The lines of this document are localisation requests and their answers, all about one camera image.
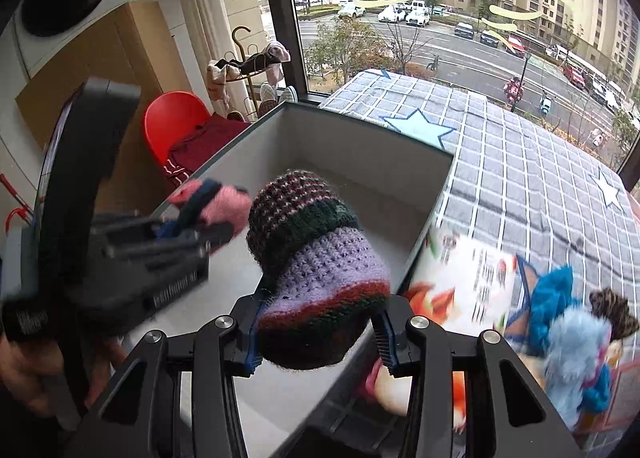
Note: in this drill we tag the light blue fuzzy cloth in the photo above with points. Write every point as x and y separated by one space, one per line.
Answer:
572 353

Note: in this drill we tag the striped purple knitted hat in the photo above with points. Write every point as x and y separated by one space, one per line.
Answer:
310 268

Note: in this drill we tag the tan wooden cabinet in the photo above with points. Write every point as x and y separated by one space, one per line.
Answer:
110 68

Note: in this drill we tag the grey checked star blanket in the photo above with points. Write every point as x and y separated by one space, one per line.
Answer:
500 178

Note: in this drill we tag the brown fuzzy cloth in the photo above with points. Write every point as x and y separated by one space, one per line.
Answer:
617 310

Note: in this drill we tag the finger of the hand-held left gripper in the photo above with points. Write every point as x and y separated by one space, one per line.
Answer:
210 239
200 200

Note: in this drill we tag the red metal frame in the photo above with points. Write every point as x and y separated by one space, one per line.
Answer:
15 213

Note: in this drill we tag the dark blue fuzzy cloth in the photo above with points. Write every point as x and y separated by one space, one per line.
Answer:
547 303

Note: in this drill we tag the dark window post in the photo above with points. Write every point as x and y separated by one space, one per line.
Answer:
285 13
631 163

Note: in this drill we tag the grey slipper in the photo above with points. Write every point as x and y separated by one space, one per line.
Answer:
267 98
288 96

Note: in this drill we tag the pink sock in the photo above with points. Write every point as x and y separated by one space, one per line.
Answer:
230 203

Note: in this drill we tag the pale pink garment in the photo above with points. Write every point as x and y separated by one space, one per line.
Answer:
277 56

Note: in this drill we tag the grey storage box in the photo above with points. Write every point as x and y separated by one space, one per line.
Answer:
350 158

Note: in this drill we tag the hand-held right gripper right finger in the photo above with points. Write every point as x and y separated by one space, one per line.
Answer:
387 343

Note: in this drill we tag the red plastic chair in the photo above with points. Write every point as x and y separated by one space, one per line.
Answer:
172 116

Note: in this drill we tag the pink and white garment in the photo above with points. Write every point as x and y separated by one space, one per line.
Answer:
220 81

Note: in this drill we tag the person's left hand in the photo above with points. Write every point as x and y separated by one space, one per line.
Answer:
20 368

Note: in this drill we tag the dark red garment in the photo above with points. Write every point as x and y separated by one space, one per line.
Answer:
210 138

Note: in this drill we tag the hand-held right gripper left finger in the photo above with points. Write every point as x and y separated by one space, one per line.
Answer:
252 338

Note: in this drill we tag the black garment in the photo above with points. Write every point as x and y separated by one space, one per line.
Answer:
257 61

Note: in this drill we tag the white appliance with black disc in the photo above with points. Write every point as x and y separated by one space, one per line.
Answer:
65 42

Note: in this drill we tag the floral printed tissue pack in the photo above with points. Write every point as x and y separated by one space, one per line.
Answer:
475 283

